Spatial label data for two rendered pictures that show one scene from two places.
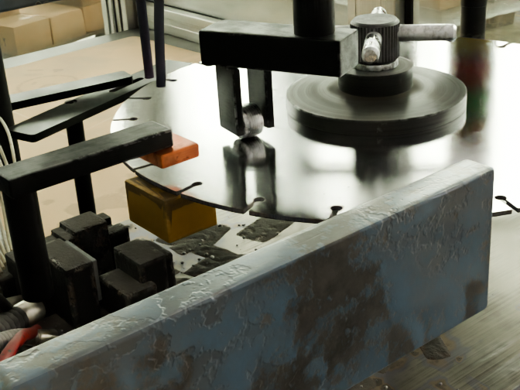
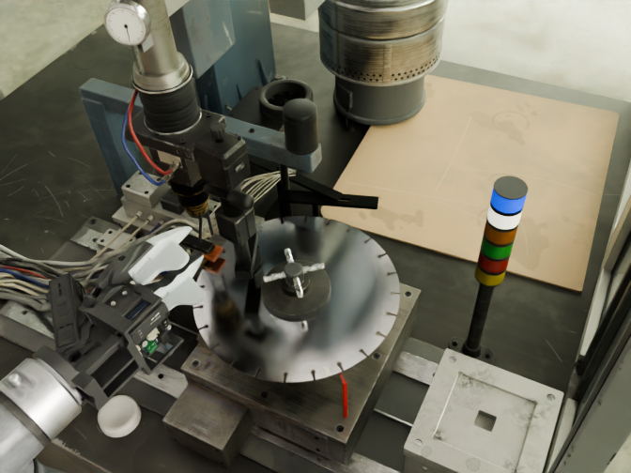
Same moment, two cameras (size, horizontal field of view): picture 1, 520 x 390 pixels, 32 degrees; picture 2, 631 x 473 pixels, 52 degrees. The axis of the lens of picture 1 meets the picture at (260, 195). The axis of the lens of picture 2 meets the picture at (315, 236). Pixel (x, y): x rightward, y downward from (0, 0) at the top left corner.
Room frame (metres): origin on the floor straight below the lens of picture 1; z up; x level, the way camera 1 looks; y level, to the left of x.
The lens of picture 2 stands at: (0.33, -0.67, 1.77)
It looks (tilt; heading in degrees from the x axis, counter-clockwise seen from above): 48 degrees down; 68
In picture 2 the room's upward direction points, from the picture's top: 4 degrees counter-clockwise
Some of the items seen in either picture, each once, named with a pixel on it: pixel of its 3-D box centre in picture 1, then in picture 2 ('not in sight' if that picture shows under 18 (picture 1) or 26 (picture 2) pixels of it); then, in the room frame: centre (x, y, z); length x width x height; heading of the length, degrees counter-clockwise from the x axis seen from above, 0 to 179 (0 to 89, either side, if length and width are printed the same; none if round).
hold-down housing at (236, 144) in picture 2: not in sight; (228, 185); (0.47, -0.03, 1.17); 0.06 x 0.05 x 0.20; 119
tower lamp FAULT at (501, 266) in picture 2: not in sight; (494, 255); (0.81, -0.20, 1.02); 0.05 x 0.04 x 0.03; 38
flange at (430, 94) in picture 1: (375, 84); (295, 284); (0.54, -0.08, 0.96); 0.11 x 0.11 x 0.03
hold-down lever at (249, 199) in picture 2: not in sight; (234, 186); (0.47, -0.08, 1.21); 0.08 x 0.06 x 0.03; 128
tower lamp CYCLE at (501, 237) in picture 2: not in sight; (500, 227); (0.81, -0.20, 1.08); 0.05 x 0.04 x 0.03; 38
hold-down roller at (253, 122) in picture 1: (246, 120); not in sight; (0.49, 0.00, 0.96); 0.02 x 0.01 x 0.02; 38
